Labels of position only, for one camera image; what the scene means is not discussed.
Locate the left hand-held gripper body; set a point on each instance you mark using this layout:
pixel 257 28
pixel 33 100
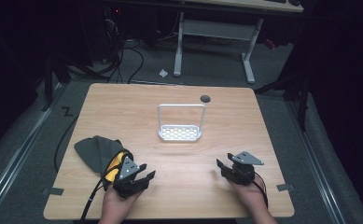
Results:
pixel 128 169

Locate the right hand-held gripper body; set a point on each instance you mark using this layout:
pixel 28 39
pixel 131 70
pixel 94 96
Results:
pixel 243 172

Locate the grey and yellow towel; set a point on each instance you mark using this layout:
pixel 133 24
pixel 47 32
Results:
pixel 93 152

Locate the white metal rack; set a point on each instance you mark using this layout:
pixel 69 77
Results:
pixel 179 133

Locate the person's right hand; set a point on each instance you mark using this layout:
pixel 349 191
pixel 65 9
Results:
pixel 252 197

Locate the person's left hand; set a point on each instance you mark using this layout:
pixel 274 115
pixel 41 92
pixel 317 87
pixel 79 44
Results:
pixel 117 205

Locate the grey tape strip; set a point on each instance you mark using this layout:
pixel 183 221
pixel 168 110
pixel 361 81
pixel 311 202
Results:
pixel 56 191
pixel 285 187

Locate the black round table grommet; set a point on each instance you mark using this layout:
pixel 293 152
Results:
pixel 205 99

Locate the black tripod stand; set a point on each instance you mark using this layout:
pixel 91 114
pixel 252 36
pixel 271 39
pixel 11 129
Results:
pixel 303 102

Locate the white paper scrap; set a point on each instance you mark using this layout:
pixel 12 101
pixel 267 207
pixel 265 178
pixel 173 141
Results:
pixel 163 73

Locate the small red object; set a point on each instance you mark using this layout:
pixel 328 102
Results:
pixel 269 44

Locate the black keyboard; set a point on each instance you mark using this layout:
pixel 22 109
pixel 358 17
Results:
pixel 275 1

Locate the black computer mouse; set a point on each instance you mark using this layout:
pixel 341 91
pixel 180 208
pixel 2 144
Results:
pixel 294 2

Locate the metal floor rail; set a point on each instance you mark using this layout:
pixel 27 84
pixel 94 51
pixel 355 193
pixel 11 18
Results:
pixel 17 155
pixel 317 168

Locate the white frame desk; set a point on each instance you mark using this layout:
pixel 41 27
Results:
pixel 216 29

